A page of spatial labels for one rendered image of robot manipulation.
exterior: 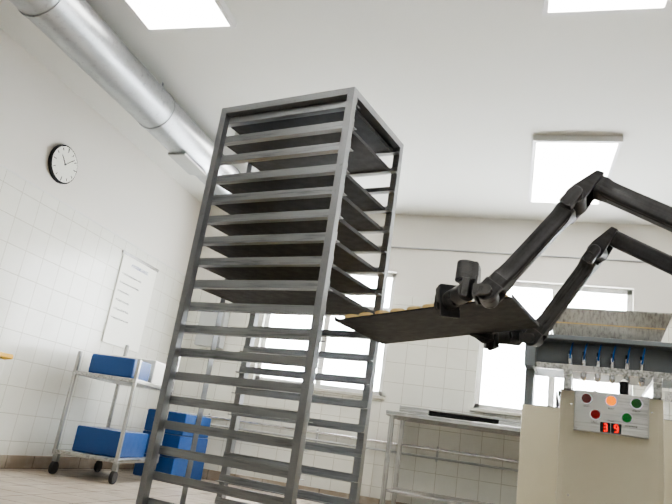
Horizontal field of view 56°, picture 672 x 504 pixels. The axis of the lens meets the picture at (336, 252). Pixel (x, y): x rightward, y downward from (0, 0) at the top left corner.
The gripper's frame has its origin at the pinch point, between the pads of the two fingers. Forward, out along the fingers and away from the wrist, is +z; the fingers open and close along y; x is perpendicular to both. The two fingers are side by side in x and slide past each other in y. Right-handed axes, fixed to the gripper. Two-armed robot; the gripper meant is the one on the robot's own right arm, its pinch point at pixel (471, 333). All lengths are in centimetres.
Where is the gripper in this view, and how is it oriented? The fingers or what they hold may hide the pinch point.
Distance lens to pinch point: 239.4
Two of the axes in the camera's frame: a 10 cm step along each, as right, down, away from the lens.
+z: -9.6, -1.2, -2.6
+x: 2.9, -3.2, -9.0
